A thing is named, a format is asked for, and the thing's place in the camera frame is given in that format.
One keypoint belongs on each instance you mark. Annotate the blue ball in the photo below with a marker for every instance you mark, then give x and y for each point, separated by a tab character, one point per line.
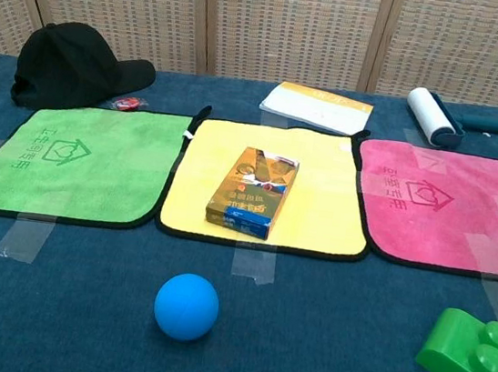
186	306

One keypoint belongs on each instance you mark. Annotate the green toy building block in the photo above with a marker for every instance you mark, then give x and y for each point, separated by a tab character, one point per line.
452	350

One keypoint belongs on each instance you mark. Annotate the white and orange booklet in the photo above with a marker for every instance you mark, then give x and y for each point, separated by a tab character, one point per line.
314	109

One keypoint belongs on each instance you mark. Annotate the blue felt table cover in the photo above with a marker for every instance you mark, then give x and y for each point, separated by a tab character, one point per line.
76	310

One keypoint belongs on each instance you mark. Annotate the yellow cloth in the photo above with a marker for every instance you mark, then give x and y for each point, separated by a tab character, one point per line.
320	204

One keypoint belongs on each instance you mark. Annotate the small red candy wrapper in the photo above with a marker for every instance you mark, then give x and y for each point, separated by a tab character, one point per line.
129	103

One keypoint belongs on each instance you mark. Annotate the green cloth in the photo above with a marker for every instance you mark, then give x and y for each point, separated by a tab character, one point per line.
93	184

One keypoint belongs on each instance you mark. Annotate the black baseball cap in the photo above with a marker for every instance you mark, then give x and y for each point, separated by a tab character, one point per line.
63	65

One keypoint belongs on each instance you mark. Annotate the pink cloth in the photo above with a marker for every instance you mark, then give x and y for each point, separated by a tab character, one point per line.
408	230

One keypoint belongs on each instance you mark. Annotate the orange snack packet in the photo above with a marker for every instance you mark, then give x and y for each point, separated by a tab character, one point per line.
253	186

